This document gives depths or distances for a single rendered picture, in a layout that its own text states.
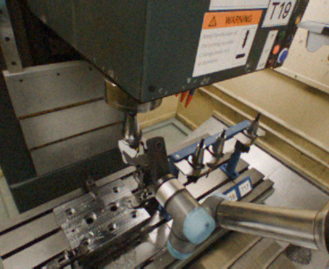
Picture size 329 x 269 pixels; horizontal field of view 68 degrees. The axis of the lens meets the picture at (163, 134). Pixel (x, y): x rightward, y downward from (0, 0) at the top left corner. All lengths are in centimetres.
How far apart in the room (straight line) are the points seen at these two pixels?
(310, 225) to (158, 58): 43
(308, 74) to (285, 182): 62
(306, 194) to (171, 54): 133
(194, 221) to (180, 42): 37
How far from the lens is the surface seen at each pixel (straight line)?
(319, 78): 144
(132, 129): 70
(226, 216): 69
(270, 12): 57
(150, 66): 38
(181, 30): 40
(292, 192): 159
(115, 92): 59
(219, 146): 93
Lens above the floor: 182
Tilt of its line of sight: 37 degrees down
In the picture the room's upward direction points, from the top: 8 degrees clockwise
